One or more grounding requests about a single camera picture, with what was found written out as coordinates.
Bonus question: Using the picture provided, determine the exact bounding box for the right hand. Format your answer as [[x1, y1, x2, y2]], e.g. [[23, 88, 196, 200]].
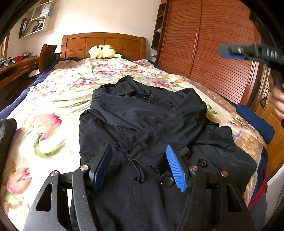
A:
[[268, 74, 284, 119]]

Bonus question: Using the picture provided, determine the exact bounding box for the wooden chair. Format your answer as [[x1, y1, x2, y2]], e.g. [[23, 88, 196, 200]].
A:
[[39, 44, 57, 74]]

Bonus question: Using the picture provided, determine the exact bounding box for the yellow plush toy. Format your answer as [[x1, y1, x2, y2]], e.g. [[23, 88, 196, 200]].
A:
[[89, 45, 122, 59]]

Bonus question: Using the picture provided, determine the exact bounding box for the navy folded cloth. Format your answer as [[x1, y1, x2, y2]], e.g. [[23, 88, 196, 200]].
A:
[[235, 104, 275, 144]]

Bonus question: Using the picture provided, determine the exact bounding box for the white wall shelf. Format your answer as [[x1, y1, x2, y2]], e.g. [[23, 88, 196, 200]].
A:
[[18, 1, 56, 39]]

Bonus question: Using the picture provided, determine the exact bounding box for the wooden headboard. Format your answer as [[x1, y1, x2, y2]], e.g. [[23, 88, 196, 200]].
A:
[[60, 32, 146, 61]]

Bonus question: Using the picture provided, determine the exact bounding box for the wooden desk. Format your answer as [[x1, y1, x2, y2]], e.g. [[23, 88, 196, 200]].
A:
[[0, 57, 39, 88]]

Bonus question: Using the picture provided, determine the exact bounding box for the wooden wardrobe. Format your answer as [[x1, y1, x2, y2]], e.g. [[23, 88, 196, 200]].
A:
[[152, 1, 283, 178]]

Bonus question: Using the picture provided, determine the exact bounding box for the floral blanket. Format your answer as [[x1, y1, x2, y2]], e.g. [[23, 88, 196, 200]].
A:
[[1, 58, 267, 230]]

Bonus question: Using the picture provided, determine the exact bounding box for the dark folded garment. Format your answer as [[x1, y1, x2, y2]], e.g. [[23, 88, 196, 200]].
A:
[[0, 118, 17, 176]]

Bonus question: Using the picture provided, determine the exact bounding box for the black coat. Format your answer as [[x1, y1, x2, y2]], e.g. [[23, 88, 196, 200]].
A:
[[79, 76, 257, 230]]

